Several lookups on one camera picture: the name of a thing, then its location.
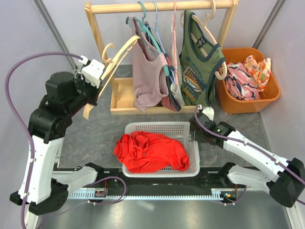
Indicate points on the orange plastic bin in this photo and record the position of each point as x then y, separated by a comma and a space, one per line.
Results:
233, 106

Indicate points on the light blue hanger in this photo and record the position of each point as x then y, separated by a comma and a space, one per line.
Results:
157, 23

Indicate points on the white tank top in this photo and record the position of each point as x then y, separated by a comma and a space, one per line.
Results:
176, 90

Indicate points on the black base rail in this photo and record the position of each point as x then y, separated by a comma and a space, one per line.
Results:
207, 178

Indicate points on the orange floral cloth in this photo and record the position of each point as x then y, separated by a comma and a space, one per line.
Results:
259, 71

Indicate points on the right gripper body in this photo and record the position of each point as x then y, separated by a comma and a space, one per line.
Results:
199, 134

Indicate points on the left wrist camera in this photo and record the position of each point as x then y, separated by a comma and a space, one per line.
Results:
92, 71

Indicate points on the wooden clothes rack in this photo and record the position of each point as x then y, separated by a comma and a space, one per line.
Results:
122, 100

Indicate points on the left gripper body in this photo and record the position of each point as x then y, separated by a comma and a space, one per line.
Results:
88, 91

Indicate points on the mauve pink tank top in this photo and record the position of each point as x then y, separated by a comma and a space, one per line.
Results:
148, 63

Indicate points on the slotted cable duct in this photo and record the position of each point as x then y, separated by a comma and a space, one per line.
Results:
92, 194

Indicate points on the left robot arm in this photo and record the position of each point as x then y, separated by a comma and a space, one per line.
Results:
66, 94

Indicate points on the rust red tank top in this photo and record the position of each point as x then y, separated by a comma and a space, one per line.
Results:
169, 102

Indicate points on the pink wire hanger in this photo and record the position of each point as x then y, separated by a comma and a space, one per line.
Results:
174, 45

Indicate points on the green printed tank top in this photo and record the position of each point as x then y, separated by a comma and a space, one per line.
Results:
200, 59

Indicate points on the beige wooden hanger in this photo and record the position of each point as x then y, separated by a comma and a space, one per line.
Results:
111, 64

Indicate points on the pink patterned cloth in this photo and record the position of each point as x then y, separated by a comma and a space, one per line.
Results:
239, 83

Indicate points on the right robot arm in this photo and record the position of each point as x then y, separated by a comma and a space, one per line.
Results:
282, 179

